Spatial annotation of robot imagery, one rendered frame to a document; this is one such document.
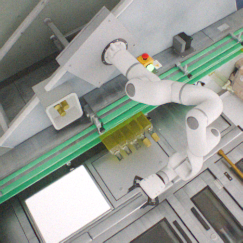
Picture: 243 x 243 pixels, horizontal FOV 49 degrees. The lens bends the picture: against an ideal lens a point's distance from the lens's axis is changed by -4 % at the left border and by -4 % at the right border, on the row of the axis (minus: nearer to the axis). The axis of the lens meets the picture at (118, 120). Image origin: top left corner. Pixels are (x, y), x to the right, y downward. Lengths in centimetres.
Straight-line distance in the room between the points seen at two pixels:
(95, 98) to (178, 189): 70
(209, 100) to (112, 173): 80
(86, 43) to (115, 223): 96
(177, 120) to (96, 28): 89
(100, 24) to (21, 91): 107
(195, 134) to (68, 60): 62
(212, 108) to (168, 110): 83
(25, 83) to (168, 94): 132
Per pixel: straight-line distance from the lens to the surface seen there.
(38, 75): 215
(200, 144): 104
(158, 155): 166
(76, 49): 122
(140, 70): 123
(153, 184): 129
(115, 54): 130
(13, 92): 213
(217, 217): 167
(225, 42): 191
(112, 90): 155
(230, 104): 566
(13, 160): 160
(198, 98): 107
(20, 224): 173
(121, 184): 160
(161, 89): 106
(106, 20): 122
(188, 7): 167
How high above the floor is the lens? 164
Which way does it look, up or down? 26 degrees down
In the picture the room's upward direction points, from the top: 142 degrees clockwise
